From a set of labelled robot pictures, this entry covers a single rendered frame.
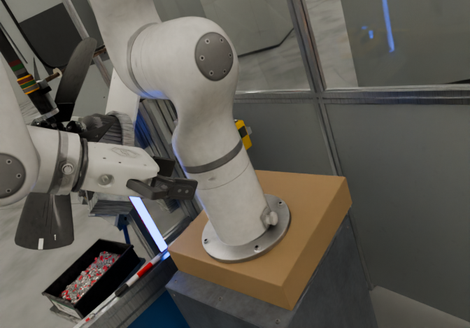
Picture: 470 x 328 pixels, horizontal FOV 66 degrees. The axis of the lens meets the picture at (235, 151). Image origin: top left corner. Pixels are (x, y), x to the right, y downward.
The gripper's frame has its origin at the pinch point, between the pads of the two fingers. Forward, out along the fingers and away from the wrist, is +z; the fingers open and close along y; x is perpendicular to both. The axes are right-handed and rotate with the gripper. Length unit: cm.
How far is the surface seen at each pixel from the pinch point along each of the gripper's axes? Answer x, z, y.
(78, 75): -4, -5, 77
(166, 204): 43, 44, 87
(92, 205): 32, 4, 56
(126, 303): 43, 9, 24
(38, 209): 39, -9, 66
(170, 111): 6, 46, 117
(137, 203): 19.5, 8.0, 32.8
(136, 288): 39.7, 11.1, 25.4
